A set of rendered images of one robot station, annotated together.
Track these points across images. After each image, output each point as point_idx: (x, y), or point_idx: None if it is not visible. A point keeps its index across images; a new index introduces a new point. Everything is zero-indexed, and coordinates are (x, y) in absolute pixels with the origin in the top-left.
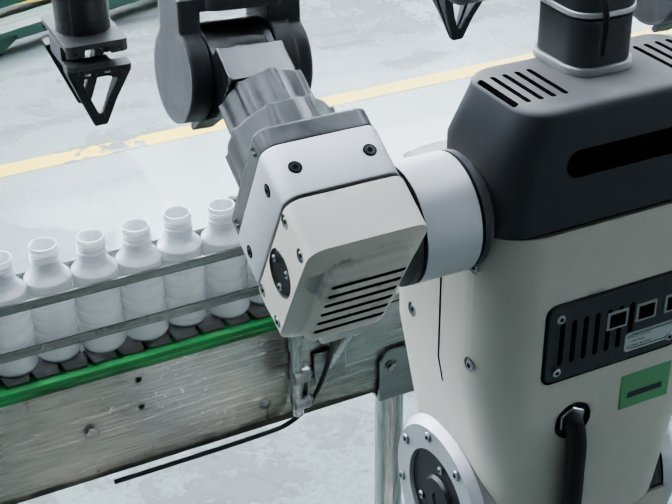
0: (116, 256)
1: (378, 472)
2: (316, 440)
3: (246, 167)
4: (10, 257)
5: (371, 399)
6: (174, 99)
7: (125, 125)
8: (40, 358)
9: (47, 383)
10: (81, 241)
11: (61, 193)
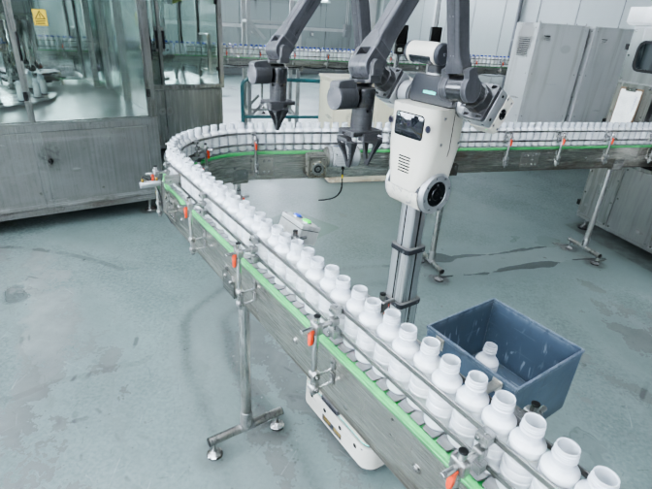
0: (299, 259)
1: (247, 332)
2: (41, 482)
3: (494, 97)
4: (331, 264)
5: (14, 456)
6: (472, 96)
7: None
8: None
9: None
10: (313, 250)
11: None
